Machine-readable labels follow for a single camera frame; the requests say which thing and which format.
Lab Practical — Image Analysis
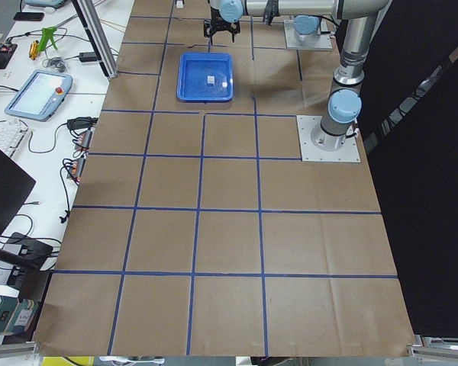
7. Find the silver reacher grabber tool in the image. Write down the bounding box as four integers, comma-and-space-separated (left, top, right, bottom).
25, 0, 76, 60

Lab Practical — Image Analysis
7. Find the black monitor stand base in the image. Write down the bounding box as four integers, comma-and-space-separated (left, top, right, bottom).
0, 232, 53, 289

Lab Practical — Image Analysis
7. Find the blue plastic tray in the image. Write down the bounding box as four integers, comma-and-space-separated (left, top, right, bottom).
176, 53, 234, 103

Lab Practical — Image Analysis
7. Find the black smartphone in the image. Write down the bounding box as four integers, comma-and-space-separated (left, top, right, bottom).
14, 11, 44, 22

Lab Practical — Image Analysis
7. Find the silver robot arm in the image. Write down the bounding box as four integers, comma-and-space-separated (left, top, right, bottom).
294, 14, 331, 43
204, 1, 389, 152

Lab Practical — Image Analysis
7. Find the aluminium frame post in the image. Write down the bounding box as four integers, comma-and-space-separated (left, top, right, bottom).
72, 0, 118, 80

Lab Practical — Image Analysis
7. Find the black monitor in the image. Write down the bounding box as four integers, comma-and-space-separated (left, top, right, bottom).
0, 150, 36, 234

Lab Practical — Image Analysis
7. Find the teach pendant with screen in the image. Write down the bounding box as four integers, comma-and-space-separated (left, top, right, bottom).
5, 69, 73, 121

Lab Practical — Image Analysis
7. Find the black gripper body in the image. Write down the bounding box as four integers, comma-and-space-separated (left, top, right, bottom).
203, 7, 240, 37

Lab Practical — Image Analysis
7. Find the black power adapter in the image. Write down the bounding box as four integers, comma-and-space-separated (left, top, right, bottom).
78, 52, 98, 63

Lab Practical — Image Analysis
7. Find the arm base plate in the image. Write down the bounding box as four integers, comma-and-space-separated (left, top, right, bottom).
296, 115, 361, 163
284, 19, 333, 52

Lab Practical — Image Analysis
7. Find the white keyboard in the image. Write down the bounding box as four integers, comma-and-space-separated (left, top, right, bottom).
0, 118, 31, 160

